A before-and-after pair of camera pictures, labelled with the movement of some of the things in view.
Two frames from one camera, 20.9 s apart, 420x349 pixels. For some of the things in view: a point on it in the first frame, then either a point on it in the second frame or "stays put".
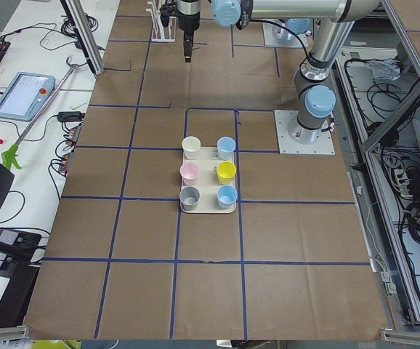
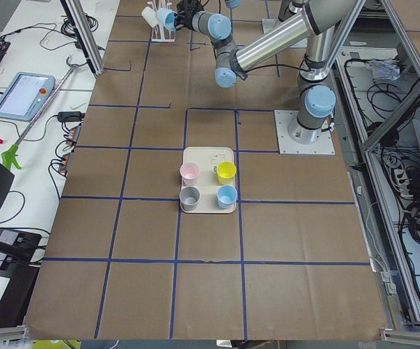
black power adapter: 70,116 stays put
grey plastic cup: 189,196 stays put
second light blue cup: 226,196 stays put
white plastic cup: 191,145 to 150,15
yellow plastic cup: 226,171 stays put
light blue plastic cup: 225,147 to 166,17
